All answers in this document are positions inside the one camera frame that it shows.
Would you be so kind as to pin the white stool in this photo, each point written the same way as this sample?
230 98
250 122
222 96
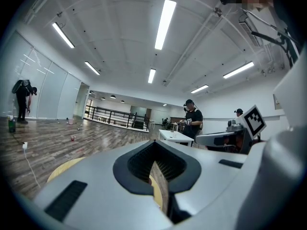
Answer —
152 123

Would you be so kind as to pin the ceiling air conditioner vent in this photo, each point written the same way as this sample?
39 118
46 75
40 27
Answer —
249 30

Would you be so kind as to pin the glass door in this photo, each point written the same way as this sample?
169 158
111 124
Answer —
81 102

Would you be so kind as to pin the red drink can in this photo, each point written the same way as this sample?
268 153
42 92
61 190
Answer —
73 138

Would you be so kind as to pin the black metal railing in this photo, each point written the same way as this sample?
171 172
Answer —
115 116

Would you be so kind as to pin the white socket block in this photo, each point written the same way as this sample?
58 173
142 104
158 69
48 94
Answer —
25 145

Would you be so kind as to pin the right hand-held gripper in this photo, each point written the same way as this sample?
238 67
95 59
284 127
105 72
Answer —
251 123

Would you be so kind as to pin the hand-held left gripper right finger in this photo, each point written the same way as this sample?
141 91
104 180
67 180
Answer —
216 176

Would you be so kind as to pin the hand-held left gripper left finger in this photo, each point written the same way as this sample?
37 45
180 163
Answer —
96 188

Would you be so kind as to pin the green bucket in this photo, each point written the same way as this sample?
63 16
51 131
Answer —
12 126

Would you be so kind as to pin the long ceiling light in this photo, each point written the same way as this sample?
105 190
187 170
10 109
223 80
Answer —
165 24
151 75
63 35
199 89
92 68
238 70

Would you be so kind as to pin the pink bucket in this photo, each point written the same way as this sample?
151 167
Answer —
71 121

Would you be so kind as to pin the round wooden table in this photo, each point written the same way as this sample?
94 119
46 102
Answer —
64 170

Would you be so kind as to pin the white desk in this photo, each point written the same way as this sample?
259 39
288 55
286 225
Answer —
175 138

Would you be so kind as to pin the frosted glass partition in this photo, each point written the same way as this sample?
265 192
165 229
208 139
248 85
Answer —
52 92

